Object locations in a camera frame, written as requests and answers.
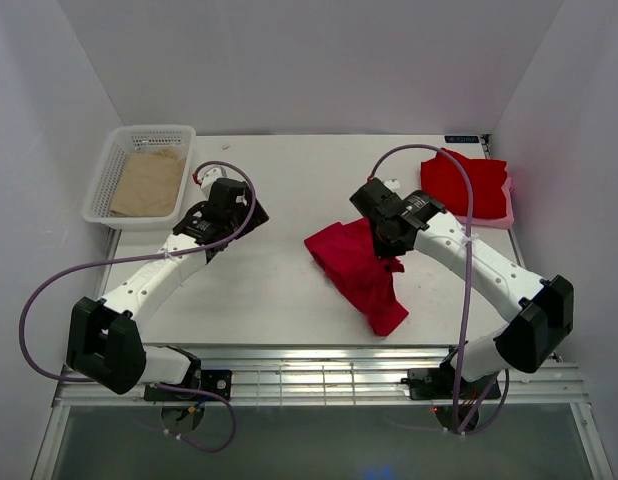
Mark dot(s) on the white plastic basket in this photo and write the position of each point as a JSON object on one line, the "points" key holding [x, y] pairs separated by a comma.
{"points": [[120, 145]]}

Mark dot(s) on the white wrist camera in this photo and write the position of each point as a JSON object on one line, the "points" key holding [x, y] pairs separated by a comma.
{"points": [[205, 179], [391, 184]]}

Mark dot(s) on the dark blue label sticker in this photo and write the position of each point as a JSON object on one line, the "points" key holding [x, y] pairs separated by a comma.
{"points": [[461, 139]]}

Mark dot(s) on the folded red t shirt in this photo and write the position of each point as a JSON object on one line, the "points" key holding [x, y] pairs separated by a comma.
{"points": [[441, 178]]}

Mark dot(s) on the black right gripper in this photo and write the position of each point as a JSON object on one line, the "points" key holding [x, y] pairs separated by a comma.
{"points": [[387, 251]]}

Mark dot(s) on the aluminium table edge rail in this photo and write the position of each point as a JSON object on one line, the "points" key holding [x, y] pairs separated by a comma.
{"points": [[330, 376]]}

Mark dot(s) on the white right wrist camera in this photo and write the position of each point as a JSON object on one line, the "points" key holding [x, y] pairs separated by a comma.
{"points": [[391, 184]]}

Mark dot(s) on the folded pink t shirt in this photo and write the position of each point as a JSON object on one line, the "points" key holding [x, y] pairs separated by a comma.
{"points": [[492, 206]]}

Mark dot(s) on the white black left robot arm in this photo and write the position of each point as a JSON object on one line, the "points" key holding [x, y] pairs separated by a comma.
{"points": [[105, 342]]}

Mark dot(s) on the beige t shirt in basket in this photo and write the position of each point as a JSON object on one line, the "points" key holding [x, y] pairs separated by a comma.
{"points": [[149, 184]]}

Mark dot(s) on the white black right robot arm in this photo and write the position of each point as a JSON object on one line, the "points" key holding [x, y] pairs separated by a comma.
{"points": [[538, 312]]}

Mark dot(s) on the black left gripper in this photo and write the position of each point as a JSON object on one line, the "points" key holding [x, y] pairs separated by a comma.
{"points": [[258, 218]]}

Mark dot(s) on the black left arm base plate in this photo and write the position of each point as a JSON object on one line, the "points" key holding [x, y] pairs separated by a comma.
{"points": [[215, 381]]}

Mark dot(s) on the red t shirt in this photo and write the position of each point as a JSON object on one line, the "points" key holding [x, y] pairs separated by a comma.
{"points": [[345, 254], [441, 178]]}

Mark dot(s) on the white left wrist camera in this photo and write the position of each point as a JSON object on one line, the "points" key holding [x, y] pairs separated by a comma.
{"points": [[205, 179]]}

